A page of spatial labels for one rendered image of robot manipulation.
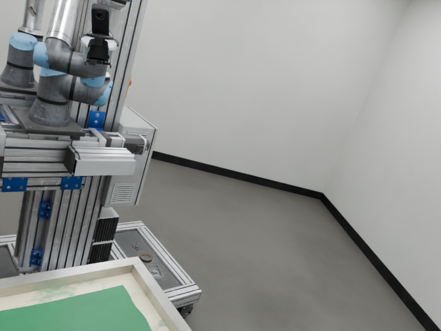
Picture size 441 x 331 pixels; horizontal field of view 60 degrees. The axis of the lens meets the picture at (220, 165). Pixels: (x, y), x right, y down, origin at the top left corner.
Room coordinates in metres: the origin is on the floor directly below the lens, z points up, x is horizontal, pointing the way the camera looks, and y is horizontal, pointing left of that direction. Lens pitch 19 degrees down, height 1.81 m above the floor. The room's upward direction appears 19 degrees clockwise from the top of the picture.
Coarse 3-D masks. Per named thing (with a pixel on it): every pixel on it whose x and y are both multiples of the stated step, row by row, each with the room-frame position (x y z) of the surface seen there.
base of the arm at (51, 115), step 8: (40, 104) 1.37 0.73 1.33; (48, 104) 1.38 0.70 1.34; (56, 104) 1.39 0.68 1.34; (64, 104) 1.42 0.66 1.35; (32, 112) 1.37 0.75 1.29; (40, 112) 1.37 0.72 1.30; (48, 112) 1.37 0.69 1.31; (56, 112) 1.39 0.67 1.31; (64, 112) 1.42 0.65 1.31; (32, 120) 1.36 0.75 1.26; (40, 120) 1.36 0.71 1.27; (48, 120) 1.36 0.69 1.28; (56, 120) 1.38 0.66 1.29; (64, 120) 1.42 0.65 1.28
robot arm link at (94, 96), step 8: (104, 0) 1.43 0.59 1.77; (112, 0) 1.43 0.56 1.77; (120, 0) 1.45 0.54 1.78; (128, 0) 1.48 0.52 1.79; (112, 8) 1.45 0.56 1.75; (120, 8) 1.48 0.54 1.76; (112, 16) 1.45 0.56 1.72; (112, 24) 1.46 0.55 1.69; (112, 32) 1.47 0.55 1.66; (104, 80) 1.46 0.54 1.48; (80, 88) 1.41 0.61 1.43; (88, 88) 1.43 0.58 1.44; (96, 88) 1.44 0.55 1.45; (104, 88) 1.45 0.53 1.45; (80, 96) 1.42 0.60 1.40; (88, 96) 1.43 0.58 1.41; (96, 96) 1.44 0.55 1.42; (104, 96) 1.45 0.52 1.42; (96, 104) 1.46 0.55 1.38; (104, 104) 1.48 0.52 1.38
